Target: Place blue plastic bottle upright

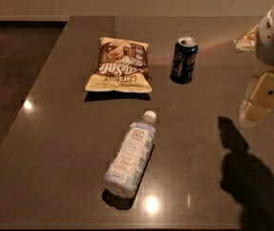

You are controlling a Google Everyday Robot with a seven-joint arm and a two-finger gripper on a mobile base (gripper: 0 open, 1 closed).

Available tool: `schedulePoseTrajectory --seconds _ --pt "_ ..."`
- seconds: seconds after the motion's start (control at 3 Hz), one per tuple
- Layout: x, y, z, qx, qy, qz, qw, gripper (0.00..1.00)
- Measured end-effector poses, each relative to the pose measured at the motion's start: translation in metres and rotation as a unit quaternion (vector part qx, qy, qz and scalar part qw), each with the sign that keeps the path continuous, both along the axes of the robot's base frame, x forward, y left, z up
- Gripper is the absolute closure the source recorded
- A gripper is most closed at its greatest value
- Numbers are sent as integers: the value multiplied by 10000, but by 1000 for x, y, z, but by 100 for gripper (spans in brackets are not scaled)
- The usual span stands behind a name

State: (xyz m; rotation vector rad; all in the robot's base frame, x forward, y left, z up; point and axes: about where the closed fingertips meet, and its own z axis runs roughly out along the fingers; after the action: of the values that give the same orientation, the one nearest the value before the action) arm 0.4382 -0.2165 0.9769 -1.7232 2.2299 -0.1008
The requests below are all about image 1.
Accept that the dark blue soda can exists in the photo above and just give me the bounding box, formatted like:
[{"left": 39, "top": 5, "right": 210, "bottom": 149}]
[{"left": 170, "top": 37, "right": 198, "bottom": 84}]

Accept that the clear plastic water bottle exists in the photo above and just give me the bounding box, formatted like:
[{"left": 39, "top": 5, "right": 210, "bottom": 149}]
[{"left": 104, "top": 111, "right": 157, "bottom": 199}]

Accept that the brown and cream chip bag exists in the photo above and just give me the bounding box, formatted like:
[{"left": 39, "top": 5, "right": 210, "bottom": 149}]
[{"left": 85, "top": 37, "right": 152, "bottom": 93}]

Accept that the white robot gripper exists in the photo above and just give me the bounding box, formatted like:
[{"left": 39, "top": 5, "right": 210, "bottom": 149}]
[{"left": 235, "top": 5, "right": 274, "bottom": 128}]

